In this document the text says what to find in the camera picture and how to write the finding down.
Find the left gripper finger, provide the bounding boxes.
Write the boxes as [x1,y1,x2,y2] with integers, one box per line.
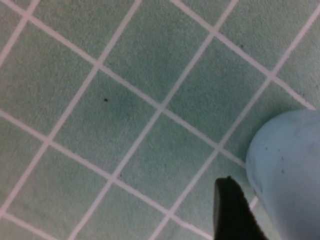
[214,175,272,240]

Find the light blue plastic cup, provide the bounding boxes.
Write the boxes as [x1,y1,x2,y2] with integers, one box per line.
[245,108,320,240]

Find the green white-checked tablecloth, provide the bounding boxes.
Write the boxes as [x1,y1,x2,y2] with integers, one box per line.
[0,0,320,240]

